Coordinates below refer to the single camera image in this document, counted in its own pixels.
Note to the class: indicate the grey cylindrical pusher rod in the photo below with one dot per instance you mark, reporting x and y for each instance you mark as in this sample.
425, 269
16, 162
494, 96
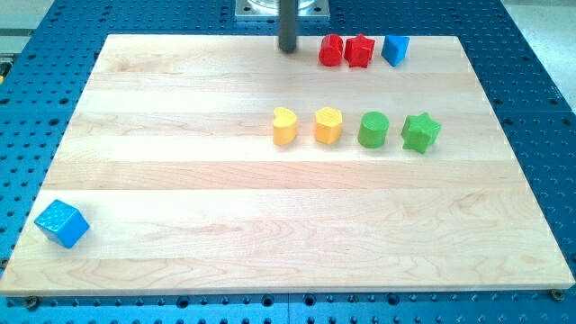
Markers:
287, 29

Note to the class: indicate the blue triangular prism block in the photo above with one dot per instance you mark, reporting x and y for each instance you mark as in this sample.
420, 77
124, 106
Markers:
394, 49

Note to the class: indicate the light wooden board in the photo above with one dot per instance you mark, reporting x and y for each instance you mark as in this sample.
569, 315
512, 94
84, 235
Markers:
169, 155

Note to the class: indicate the red cylinder block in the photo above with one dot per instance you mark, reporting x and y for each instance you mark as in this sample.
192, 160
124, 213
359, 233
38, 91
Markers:
331, 50

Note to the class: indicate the yellow heart block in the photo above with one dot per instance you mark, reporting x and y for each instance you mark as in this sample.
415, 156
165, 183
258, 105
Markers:
284, 126

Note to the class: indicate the red star block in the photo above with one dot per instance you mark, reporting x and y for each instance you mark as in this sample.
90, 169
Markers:
359, 51

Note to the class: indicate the green star block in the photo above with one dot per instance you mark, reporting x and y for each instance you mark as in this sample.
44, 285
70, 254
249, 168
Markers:
419, 132

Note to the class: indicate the blue cube block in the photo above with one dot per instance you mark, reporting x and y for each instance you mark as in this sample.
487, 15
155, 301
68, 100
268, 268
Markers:
62, 223

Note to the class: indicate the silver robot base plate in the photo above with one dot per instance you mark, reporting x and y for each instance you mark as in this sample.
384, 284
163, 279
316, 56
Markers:
247, 10

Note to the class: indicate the yellow hexagon block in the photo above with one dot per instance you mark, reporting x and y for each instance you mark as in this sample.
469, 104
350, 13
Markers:
328, 125

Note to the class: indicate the green cylinder block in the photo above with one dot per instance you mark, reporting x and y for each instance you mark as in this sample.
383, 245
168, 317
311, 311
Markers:
373, 130

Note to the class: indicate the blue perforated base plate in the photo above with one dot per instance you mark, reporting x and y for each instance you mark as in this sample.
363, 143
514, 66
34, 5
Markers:
522, 52

